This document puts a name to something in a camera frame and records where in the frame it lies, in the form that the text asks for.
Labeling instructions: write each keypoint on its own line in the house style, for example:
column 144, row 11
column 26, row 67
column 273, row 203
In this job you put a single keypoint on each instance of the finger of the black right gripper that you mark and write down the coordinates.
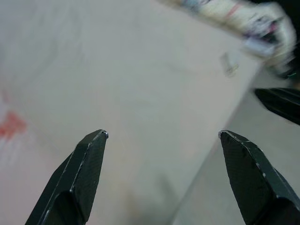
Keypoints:
column 283, row 103

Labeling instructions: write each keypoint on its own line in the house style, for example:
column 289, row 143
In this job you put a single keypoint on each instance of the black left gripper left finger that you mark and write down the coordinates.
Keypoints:
column 77, row 178

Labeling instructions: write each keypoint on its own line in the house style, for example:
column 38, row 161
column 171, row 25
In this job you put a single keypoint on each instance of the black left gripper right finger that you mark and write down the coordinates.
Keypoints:
column 255, row 182

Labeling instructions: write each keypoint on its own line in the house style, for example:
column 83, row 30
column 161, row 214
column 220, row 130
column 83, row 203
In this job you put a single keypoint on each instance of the white colourful printed bundle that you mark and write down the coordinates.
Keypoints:
column 257, row 21

